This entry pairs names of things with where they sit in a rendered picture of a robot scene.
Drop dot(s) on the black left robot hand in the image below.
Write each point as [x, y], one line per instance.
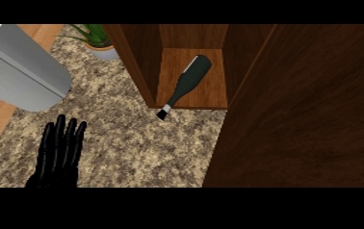
[59, 156]

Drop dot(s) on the brown wooden cabinet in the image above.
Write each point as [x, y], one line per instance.
[190, 79]

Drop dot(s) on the dark green wine bottle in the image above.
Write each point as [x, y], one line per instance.
[190, 79]

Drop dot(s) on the brown wooden cabinet door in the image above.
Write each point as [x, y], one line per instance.
[293, 111]

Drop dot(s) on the grey rounded appliance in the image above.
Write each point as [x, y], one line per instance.
[28, 72]

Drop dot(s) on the green potted plant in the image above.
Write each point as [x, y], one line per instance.
[98, 42]

